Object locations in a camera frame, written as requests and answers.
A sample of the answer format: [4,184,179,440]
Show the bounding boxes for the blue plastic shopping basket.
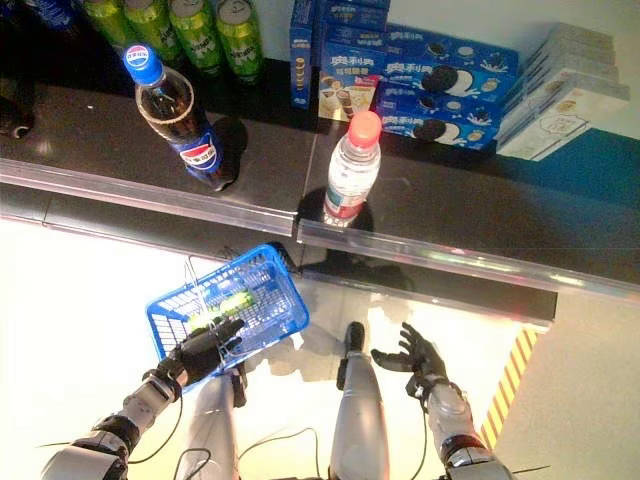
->
[145,243,311,396]

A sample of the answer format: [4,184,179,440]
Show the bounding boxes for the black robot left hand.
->
[177,317,246,389]

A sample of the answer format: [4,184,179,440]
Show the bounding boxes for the black robot right foot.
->
[343,321,367,362]

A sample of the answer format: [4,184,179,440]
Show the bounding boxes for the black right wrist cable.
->
[414,394,432,480]

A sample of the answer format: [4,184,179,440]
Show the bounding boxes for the black robot left foot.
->
[228,362,250,409]

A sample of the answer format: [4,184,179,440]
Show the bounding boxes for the blue cookie box cone picture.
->
[317,30,387,125]

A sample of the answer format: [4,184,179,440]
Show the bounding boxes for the clear water bottle red cap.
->
[323,110,384,229]

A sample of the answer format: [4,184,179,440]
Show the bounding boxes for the thin black cable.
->
[172,446,214,480]
[238,427,321,480]

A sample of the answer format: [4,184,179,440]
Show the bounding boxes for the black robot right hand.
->
[371,322,449,389]

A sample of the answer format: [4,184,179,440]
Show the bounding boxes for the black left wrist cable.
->
[127,389,185,466]

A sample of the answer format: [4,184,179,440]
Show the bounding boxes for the yellow red striped floor tape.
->
[479,327,541,449]

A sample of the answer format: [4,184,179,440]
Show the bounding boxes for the small cola bottle blue cap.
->
[123,43,225,194]

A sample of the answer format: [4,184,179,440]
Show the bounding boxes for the narrow blue cookie box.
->
[288,0,315,110]

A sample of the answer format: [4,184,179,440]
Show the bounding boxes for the clear shelf price rail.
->
[297,218,640,304]
[0,157,296,237]

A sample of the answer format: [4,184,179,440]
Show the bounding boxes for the white pastry box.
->
[519,22,617,66]
[507,49,624,101]
[497,74,632,162]

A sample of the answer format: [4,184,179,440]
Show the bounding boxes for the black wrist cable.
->
[414,394,432,480]
[127,389,185,466]

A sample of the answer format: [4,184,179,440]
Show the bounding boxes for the black robot foot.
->
[343,321,367,362]
[228,362,250,409]

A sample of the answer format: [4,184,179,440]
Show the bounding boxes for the blue Oreo cookie box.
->
[321,0,392,36]
[373,83,507,153]
[379,22,520,109]

